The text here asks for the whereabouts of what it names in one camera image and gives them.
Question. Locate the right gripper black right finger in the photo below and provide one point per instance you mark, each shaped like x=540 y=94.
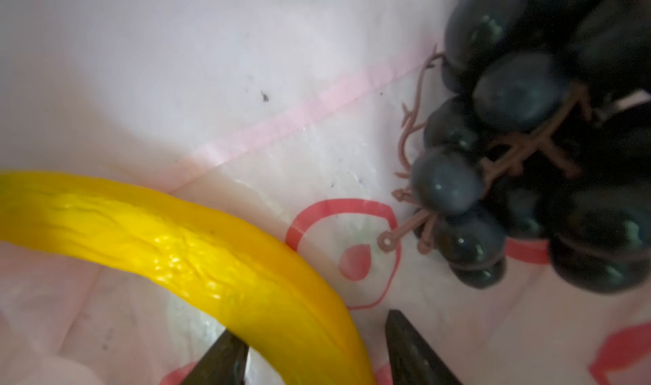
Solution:
x=413 y=361

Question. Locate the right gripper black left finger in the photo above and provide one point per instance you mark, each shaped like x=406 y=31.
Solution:
x=223 y=364

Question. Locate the yellow fake banana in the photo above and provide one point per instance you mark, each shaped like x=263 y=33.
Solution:
x=253 y=284

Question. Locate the pink plastic bag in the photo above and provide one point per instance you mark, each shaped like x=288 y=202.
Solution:
x=286 y=113

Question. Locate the dark fake grapes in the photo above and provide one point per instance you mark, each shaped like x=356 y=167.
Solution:
x=541 y=141

